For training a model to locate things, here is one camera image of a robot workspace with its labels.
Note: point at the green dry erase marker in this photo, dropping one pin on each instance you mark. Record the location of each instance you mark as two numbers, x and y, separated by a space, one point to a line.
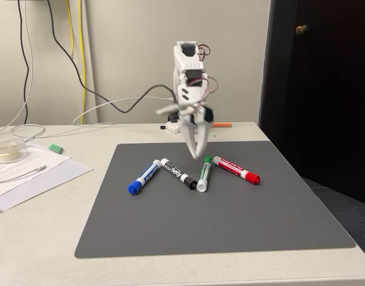
205 174

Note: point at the black dry erase marker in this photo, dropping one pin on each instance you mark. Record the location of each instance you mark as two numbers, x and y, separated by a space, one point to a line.
177 173

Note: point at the red dry erase marker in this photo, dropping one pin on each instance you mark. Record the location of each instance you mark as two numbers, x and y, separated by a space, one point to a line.
235 169

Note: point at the blue dry erase marker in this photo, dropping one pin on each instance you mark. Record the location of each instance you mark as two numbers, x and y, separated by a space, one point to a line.
145 177

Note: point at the green marker cap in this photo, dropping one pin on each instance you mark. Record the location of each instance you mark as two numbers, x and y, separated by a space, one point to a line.
56 148

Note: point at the orange stick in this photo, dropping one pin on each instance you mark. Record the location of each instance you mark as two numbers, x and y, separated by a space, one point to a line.
221 124

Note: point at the grey rubber mat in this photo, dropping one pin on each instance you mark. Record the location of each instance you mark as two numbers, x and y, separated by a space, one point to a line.
200 220

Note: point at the brass door knob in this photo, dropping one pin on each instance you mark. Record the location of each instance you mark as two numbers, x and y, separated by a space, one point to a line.
302 29

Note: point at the dark wooden door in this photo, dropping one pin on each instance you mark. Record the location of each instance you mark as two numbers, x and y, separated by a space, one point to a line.
334 89

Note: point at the blank white paper sheet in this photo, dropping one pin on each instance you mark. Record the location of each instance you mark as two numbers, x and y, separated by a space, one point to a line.
51 181

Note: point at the printed white paper sheet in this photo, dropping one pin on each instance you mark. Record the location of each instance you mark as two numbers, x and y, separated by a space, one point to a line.
36 158

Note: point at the clear tape dispenser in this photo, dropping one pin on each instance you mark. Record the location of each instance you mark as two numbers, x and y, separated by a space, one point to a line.
8 152

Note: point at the white camera box black lens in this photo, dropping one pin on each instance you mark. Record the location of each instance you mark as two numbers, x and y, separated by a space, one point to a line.
168 109

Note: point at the white wall trim strip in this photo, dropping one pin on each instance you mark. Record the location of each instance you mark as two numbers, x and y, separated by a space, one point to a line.
91 59

